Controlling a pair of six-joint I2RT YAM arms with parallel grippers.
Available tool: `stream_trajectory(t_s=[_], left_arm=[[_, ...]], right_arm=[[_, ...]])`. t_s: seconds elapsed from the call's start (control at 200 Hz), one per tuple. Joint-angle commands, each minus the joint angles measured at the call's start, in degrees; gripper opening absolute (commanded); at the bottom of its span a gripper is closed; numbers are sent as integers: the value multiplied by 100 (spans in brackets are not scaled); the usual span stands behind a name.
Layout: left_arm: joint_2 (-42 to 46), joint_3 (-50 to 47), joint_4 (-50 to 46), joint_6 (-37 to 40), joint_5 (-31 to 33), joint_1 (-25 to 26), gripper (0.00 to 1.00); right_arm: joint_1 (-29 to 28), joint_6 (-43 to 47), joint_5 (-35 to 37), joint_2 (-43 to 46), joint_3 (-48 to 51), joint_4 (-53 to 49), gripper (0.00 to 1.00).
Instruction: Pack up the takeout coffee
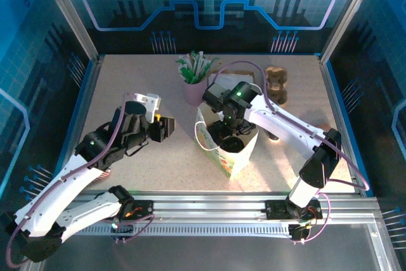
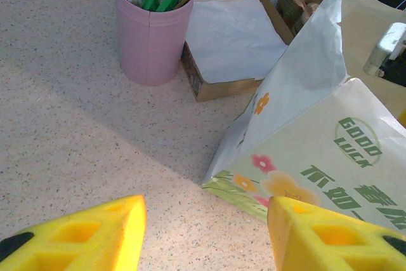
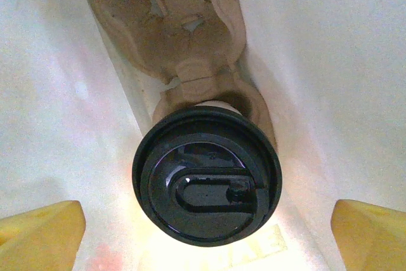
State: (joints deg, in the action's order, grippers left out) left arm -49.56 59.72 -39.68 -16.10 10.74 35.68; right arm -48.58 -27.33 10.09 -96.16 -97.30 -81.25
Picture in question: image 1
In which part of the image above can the black plastic cup lid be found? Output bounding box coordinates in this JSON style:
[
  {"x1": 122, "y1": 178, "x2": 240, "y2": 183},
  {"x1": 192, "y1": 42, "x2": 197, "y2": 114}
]
[{"x1": 221, "y1": 135, "x2": 247, "y2": 154}]

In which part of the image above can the white printed paper bag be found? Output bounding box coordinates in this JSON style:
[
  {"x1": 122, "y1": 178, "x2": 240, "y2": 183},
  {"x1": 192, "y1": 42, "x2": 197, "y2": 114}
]
[{"x1": 193, "y1": 104, "x2": 259, "y2": 181}]

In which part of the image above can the stack of white napkins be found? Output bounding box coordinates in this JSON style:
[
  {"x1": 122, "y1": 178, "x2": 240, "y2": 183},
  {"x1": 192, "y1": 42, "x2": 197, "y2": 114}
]
[{"x1": 211, "y1": 69, "x2": 256, "y2": 91}]

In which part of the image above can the pink straw holder cup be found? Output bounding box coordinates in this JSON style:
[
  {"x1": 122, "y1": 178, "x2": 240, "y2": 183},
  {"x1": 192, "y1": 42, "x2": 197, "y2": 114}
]
[{"x1": 183, "y1": 77, "x2": 209, "y2": 107}]

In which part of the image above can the brown pulp cup carrier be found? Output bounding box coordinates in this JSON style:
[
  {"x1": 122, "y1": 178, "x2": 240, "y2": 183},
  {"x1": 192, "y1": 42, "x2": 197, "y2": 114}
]
[{"x1": 263, "y1": 66, "x2": 289, "y2": 109}]

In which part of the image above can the small black controller box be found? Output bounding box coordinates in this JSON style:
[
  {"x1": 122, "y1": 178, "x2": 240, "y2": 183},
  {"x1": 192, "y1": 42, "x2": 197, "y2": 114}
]
[
  {"x1": 289, "y1": 223, "x2": 313, "y2": 243},
  {"x1": 110, "y1": 221, "x2": 134, "y2": 243}
]

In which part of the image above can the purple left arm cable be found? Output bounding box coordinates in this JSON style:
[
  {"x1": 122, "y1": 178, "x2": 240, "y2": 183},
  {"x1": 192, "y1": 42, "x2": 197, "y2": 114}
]
[{"x1": 5, "y1": 92, "x2": 156, "y2": 268}]

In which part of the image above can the aluminium mounting rail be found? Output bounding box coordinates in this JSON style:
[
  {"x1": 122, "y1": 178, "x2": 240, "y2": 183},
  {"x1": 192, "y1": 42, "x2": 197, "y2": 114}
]
[{"x1": 39, "y1": 190, "x2": 380, "y2": 221}]

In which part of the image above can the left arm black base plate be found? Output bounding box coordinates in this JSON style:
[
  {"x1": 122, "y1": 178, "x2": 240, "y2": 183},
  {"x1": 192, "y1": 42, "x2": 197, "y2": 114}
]
[{"x1": 96, "y1": 199, "x2": 155, "y2": 221}]

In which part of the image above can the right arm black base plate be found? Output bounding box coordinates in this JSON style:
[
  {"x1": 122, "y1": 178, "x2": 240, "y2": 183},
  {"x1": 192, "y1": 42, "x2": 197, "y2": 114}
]
[{"x1": 265, "y1": 199, "x2": 324, "y2": 221}]

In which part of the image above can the slotted grey cable duct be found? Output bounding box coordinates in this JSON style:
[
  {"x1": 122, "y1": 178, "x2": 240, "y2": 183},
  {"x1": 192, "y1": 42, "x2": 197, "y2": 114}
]
[{"x1": 49, "y1": 223, "x2": 292, "y2": 237}]

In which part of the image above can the aluminium frame post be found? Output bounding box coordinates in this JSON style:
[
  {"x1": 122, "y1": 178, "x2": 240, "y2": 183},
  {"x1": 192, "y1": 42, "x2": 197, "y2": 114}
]
[
  {"x1": 319, "y1": 0, "x2": 383, "y2": 64},
  {"x1": 35, "y1": 0, "x2": 103, "y2": 62}
]

